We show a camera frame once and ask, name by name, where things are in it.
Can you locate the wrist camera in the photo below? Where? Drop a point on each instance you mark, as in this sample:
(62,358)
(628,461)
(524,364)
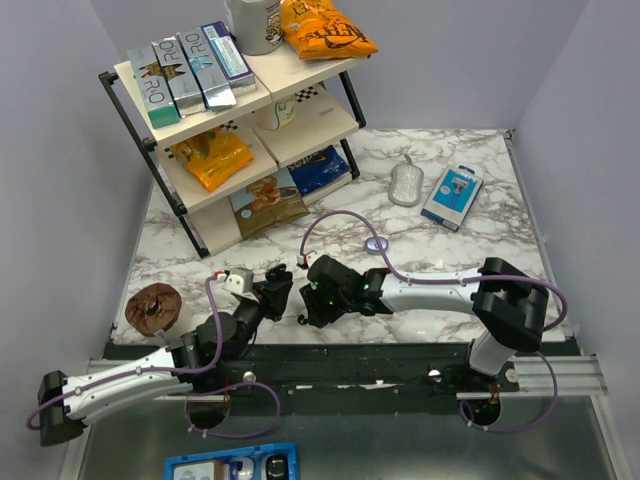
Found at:
(239,281)
(305,259)

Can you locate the three tier shelf rack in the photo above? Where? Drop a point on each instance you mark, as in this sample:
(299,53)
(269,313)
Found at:
(298,107)

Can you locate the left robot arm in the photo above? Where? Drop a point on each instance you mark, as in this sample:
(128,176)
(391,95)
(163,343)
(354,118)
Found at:
(189,365)

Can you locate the teal silver toothpaste box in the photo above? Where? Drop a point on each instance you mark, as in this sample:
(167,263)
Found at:
(157,99)

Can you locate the silver brown toothpaste box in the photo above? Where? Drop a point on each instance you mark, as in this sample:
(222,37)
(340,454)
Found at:
(182,83)

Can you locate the orange snack bag middle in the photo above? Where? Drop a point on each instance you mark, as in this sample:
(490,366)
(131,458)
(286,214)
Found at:
(212,157)

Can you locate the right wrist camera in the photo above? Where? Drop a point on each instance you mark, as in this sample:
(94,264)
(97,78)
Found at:
(305,259)

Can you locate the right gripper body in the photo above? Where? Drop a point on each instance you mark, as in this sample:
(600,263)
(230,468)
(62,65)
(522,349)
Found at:
(323,308)

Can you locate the silver blue toothpaste box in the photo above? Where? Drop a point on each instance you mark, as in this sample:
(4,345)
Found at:
(211,78)

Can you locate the brown snack bag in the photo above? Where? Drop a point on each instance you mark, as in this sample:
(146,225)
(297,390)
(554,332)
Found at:
(270,201)

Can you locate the blue razor package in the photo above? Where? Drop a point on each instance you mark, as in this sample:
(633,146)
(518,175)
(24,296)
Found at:
(452,197)

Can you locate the orange chips bag top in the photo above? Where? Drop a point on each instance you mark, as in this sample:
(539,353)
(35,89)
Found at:
(318,30)

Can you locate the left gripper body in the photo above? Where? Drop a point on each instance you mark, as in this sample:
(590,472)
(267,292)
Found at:
(270,310)

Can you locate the purple white box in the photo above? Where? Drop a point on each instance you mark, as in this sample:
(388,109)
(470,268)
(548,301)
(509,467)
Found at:
(238,73)

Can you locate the black mounting rail base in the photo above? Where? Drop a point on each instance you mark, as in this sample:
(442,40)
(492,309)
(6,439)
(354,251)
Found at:
(316,379)

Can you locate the white cup middle shelf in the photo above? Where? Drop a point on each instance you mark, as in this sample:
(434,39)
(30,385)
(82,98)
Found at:
(277,115)

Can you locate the grey printed mug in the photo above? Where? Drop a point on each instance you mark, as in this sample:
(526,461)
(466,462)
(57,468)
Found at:
(255,24)

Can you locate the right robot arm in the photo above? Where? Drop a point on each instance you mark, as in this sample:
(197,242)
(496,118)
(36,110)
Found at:
(510,305)

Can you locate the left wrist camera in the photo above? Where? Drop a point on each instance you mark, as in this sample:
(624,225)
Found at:
(239,281)

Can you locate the lavender earbud charging case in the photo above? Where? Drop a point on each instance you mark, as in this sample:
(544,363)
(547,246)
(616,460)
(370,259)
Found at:
(376,245)

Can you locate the blue tray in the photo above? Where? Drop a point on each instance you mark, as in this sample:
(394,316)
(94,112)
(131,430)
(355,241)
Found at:
(266,461)

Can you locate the blue chips bag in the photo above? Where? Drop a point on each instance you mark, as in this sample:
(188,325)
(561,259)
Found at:
(318,170)

